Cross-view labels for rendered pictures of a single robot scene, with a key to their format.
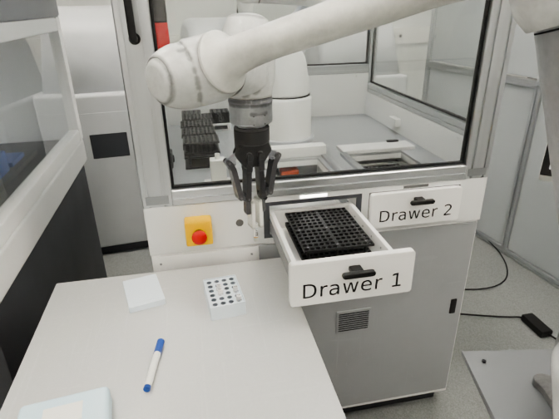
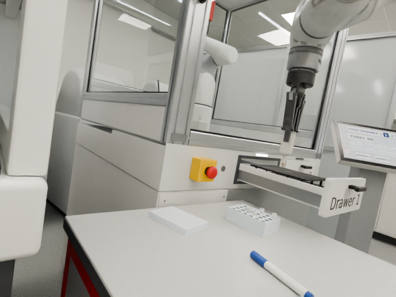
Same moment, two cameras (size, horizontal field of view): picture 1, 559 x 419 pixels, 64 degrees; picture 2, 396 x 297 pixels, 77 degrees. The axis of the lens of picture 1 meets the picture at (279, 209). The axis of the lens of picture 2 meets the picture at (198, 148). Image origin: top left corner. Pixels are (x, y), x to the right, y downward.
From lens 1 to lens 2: 87 cm
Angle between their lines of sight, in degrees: 35
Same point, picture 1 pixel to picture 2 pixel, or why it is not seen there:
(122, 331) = (200, 251)
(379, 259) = (357, 182)
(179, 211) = (190, 151)
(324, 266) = (342, 182)
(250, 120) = (317, 63)
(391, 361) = not seen: hidden behind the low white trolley
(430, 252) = (297, 204)
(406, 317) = not seen: hidden behind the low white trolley
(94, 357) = (205, 278)
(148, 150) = (185, 90)
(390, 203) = (292, 167)
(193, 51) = not seen: outside the picture
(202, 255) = (194, 195)
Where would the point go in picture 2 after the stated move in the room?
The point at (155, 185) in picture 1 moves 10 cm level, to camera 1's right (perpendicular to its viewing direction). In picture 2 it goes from (181, 124) to (210, 128)
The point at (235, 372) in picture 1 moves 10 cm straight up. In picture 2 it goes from (340, 270) to (351, 225)
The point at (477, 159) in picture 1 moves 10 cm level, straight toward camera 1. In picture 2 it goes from (319, 148) to (330, 149)
